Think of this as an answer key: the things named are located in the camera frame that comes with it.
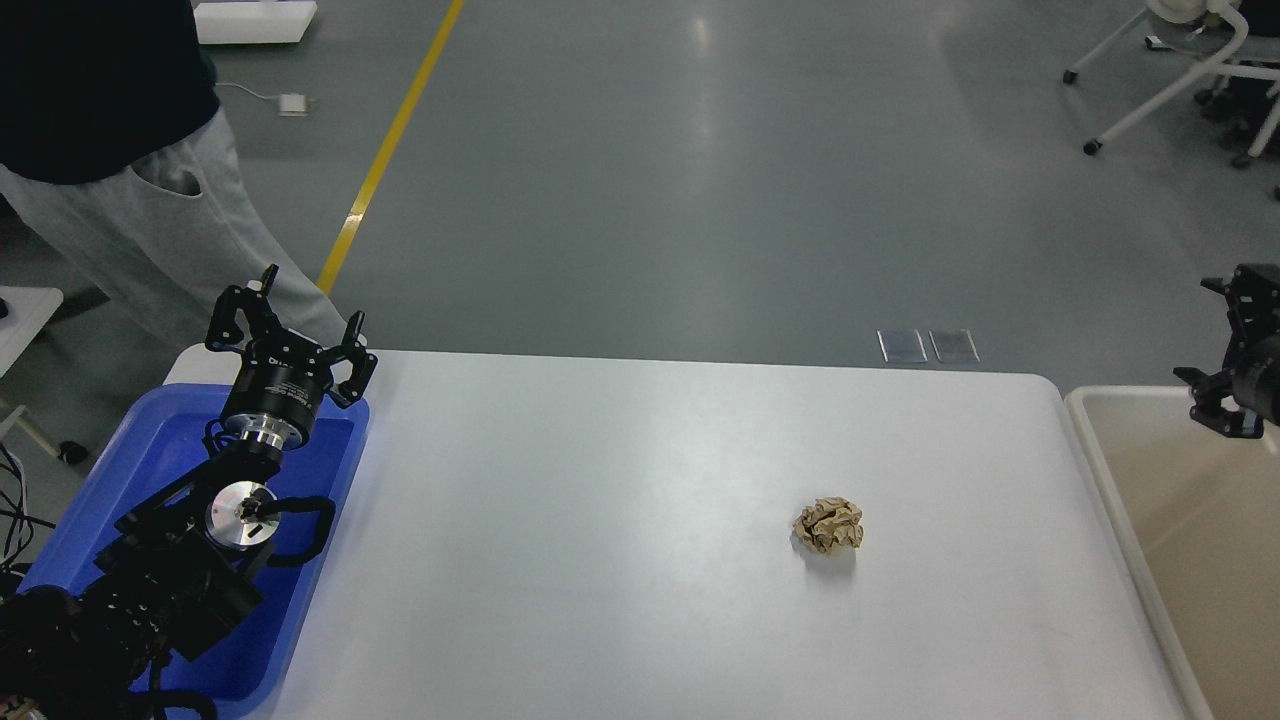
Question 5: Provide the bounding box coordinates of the white side table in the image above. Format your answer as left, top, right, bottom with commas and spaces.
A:
0, 286, 67, 456

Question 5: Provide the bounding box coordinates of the beige plastic bin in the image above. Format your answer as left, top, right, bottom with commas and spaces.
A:
1065, 386, 1279, 719

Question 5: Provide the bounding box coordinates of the person in grey trousers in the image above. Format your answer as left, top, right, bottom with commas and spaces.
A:
1, 1, 346, 348

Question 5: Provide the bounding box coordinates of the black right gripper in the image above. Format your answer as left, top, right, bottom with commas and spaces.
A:
1172, 264, 1279, 439

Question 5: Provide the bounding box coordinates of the black office chair base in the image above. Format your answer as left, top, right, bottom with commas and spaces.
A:
1193, 76, 1277, 170

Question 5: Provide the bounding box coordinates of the right metal floor plate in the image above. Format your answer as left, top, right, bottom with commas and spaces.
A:
928, 329, 980, 364

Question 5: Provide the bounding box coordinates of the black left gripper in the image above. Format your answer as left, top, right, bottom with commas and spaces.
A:
205, 266, 378, 451

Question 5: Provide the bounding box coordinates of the white power adapter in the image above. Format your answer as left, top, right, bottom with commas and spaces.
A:
276, 94, 311, 117

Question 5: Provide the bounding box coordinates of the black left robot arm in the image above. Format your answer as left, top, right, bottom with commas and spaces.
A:
3, 265, 378, 719

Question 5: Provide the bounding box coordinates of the blue plastic bin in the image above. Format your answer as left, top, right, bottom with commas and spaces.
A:
20, 383, 370, 719

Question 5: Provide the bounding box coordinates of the white foam board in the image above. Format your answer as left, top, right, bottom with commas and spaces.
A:
195, 1, 319, 46

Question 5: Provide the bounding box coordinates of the left metal floor plate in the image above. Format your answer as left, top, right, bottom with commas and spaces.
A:
876, 329, 929, 365

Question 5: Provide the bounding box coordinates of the crumpled brown paper ball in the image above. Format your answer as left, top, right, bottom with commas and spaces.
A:
792, 497, 865, 556

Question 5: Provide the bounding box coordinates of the metal floor plate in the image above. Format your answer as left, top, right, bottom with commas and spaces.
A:
928, 329, 980, 364
876, 329, 929, 365

